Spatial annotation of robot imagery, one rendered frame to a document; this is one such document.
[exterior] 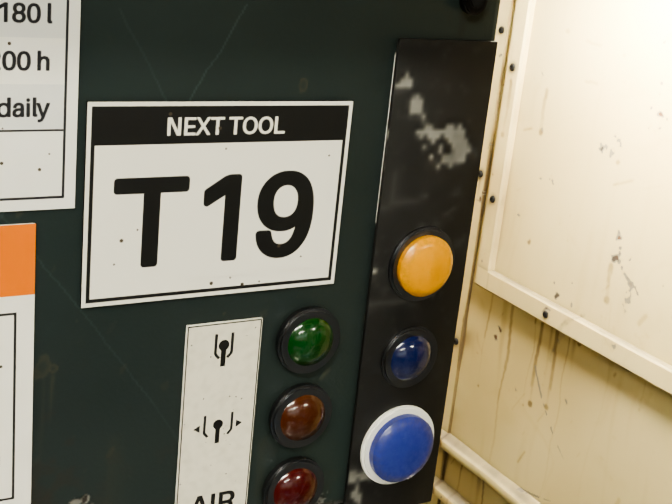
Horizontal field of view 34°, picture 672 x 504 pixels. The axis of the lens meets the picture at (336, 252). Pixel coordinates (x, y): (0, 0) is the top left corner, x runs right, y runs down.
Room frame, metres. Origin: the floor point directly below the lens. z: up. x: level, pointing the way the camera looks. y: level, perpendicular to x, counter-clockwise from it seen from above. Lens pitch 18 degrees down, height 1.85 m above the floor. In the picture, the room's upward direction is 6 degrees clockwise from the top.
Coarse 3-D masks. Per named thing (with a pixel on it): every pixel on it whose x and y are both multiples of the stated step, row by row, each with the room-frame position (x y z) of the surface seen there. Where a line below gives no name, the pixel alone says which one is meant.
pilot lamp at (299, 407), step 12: (300, 396) 0.39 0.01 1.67; (312, 396) 0.39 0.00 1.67; (288, 408) 0.38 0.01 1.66; (300, 408) 0.39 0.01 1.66; (312, 408) 0.39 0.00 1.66; (324, 408) 0.39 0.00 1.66; (288, 420) 0.38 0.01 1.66; (300, 420) 0.38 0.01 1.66; (312, 420) 0.39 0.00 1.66; (288, 432) 0.38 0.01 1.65; (300, 432) 0.38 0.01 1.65; (312, 432) 0.39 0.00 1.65
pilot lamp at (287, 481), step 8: (288, 472) 0.39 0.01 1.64; (296, 472) 0.39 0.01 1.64; (304, 472) 0.39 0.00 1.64; (312, 472) 0.39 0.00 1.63; (280, 480) 0.38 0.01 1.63; (288, 480) 0.38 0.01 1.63; (296, 480) 0.39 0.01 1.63; (304, 480) 0.39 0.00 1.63; (312, 480) 0.39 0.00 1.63; (280, 488) 0.38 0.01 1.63; (288, 488) 0.38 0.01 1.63; (296, 488) 0.39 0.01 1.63; (304, 488) 0.39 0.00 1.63; (312, 488) 0.39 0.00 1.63; (280, 496) 0.38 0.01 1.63; (288, 496) 0.38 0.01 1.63; (296, 496) 0.38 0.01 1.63; (304, 496) 0.39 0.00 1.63; (312, 496) 0.39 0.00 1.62
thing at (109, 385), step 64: (128, 0) 0.35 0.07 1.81; (192, 0) 0.36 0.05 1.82; (256, 0) 0.38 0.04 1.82; (320, 0) 0.39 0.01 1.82; (384, 0) 0.40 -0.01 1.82; (448, 0) 0.42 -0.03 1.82; (128, 64) 0.35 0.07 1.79; (192, 64) 0.36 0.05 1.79; (256, 64) 0.38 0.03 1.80; (320, 64) 0.39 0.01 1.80; (384, 64) 0.40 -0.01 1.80; (384, 128) 0.40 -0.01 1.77; (64, 256) 0.34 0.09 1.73; (64, 320) 0.34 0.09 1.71; (128, 320) 0.35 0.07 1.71; (192, 320) 0.37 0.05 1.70; (64, 384) 0.34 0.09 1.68; (128, 384) 0.36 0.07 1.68; (320, 384) 0.40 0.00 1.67; (64, 448) 0.34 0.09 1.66; (128, 448) 0.36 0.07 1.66; (256, 448) 0.38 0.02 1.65; (320, 448) 0.40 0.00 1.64
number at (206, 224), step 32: (192, 160) 0.36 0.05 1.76; (224, 160) 0.37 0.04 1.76; (256, 160) 0.38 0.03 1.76; (288, 160) 0.38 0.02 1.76; (320, 160) 0.39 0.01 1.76; (192, 192) 0.36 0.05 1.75; (224, 192) 0.37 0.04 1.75; (256, 192) 0.38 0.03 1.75; (288, 192) 0.38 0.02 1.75; (320, 192) 0.39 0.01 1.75; (192, 224) 0.36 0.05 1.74; (224, 224) 0.37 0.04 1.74; (256, 224) 0.38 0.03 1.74; (288, 224) 0.38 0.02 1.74; (320, 224) 0.39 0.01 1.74; (192, 256) 0.36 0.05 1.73; (224, 256) 0.37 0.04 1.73; (256, 256) 0.38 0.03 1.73; (288, 256) 0.38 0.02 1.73; (320, 256) 0.39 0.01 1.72
